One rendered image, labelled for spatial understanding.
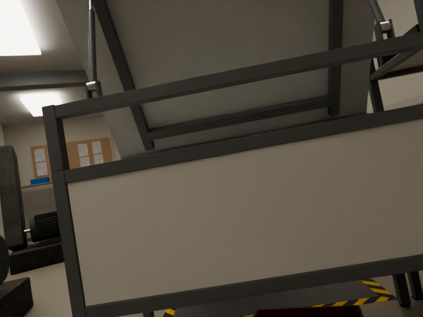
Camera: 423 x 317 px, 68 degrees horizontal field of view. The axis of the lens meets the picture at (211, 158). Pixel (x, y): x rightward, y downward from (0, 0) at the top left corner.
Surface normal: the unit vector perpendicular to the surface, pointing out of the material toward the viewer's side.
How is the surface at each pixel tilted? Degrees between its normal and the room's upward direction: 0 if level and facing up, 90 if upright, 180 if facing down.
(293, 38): 126
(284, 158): 90
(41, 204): 90
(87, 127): 90
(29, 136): 90
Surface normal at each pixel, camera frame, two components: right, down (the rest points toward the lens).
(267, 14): 0.04, 0.54
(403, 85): -0.93, 0.14
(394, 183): -0.07, -0.04
